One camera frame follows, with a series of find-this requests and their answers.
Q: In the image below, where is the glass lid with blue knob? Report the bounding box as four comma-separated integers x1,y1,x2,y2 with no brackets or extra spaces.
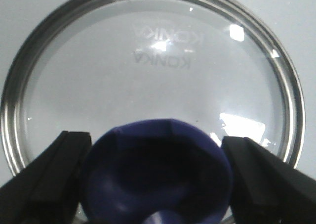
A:
0,0,306,224

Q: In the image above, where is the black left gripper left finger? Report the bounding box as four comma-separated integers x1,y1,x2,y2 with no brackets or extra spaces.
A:
0,131,91,224

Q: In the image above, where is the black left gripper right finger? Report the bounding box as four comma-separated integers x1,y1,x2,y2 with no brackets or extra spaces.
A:
221,136,316,224

